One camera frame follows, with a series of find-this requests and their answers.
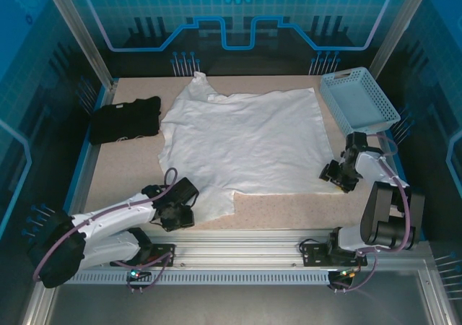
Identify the white t-shirt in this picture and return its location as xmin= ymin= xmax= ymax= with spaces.
xmin=157 ymin=71 xmax=353 ymax=229

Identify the black folded t-shirt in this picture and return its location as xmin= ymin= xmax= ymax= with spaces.
xmin=88 ymin=95 xmax=162 ymax=146

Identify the small board with LEDs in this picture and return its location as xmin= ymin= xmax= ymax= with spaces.
xmin=337 ymin=266 xmax=362 ymax=280
xmin=129 ymin=263 xmax=152 ymax=280

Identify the light blue perforated basket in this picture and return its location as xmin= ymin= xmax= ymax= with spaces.
xmin=318 ymin=66 xmax=401 ymax=135

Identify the grey metal front panel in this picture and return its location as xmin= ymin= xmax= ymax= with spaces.
xmin=21 ymin=259 xmax=462 ymax=325

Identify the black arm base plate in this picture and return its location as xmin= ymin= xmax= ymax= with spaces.
xmin=109 ymin=243 xmax=178 ymax=268
xmin=300 ymin=241 xmax=372 ymax=267

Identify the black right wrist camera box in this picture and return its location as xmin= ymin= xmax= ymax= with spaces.
xmin=345 ymin=131 xmax=370 ymax=155

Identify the blue-edged aluminium side rail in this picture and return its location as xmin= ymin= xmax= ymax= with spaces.
xmin=375 ymin=129 xmax=427 ymax=241
xmin=59 ymin=79 xmax=120 ymax=241

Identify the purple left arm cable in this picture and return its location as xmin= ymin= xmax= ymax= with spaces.
xmin=32 ymin=168 xmax=178 ymax=294

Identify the aluminium front rail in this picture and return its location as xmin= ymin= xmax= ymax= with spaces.
xmin=46 ymin=229 xmax=430 ymax=268

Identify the slotted grey cable duct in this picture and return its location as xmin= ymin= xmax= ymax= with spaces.
xmin=70 ymin=269 xmax=331 ymax=285

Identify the aluminium frame post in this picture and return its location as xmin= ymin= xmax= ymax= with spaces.
xmin=40 ymin=0 xmax=118 ymax=90
xmin=367 ymin=0 xmax=434 ymax=77

